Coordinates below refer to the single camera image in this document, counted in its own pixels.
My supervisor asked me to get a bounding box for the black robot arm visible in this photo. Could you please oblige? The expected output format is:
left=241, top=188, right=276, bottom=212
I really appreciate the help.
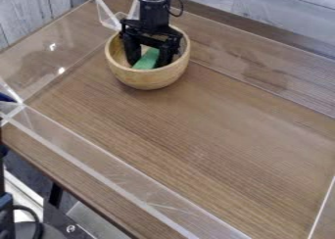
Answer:
left=120, top=0, right=183, bottom=68

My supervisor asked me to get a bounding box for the brown wooden bowl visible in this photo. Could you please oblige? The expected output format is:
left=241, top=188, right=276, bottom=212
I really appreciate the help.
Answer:
left=104, top=26, right=191, bottom=90

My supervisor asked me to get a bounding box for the black cable loop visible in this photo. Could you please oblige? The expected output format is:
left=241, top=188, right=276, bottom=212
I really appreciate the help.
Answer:
left=12, top=205, right=44, bottom=239

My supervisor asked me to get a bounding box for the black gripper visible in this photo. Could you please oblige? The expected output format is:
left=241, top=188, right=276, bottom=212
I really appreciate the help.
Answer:
left=120, top=0, right=181, bottom=68

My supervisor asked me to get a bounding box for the black table leg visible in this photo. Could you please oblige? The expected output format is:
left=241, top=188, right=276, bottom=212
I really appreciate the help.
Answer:
left=48, top=183, right=62, bottom=208

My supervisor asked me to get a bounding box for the green rectangular block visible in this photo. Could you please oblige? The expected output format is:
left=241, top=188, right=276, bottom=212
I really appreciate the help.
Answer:
left=132, top=48, right=160, bottom=70

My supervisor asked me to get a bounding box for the clear acrylic tray wall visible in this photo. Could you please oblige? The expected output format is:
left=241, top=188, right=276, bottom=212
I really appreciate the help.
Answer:
left=0, top=0, right=335, bottom=239

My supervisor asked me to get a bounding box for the grey metal base plate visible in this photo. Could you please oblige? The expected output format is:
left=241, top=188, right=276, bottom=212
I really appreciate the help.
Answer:
left=41, top=203, right=96, bottom=239

